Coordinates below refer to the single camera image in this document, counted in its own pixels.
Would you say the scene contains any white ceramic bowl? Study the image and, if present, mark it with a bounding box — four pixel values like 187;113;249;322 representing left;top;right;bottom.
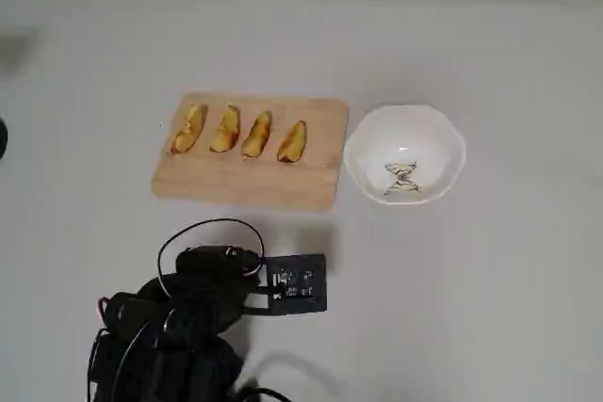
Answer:
342;104;467;206

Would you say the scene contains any thin black looped cable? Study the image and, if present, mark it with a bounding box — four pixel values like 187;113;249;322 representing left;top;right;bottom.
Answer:
156;217;266;299

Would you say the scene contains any browned apple slice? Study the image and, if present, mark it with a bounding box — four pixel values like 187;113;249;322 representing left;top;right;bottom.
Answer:
276;120;308;164
209;104;240;154
170;101;208;155
240;110;274;159

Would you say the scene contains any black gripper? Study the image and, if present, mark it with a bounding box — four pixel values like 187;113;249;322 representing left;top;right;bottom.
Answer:
175;243;261;288

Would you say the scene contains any wooden cutting board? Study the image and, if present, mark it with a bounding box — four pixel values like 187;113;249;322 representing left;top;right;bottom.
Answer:
150;91;350;213

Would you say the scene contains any black camera circuit board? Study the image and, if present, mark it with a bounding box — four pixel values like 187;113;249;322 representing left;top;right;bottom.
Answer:
257;253;329;317

